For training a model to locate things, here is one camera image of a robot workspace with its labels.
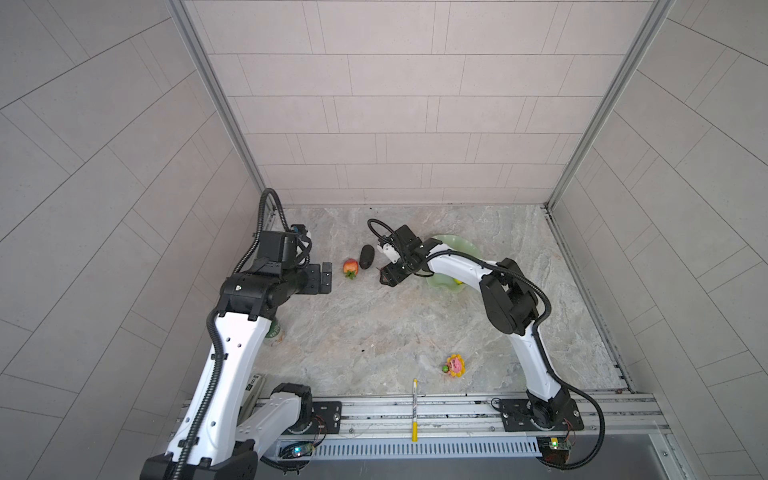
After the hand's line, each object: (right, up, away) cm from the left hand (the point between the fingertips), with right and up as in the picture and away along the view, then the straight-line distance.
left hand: (320, 268), depth 70 cm
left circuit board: (-4, -40, -5) cm, 40 cm away
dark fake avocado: (+8, 0, +29) cm, 30 cm away
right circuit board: (+55, -42, -2) cm, 69 cm away
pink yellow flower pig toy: (+33, -26, +5) cm, 42 cm away
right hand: (+16, -5, +27) cm, 31 cm away
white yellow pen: (+23, -37, 0) cm, 44 cm away
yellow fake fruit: (+31, -2, -7) cm, 32 cm away
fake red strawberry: (+3, -3, +24) cm, 24 cm away
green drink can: (-14, -18, +8) cm, 24 cm away
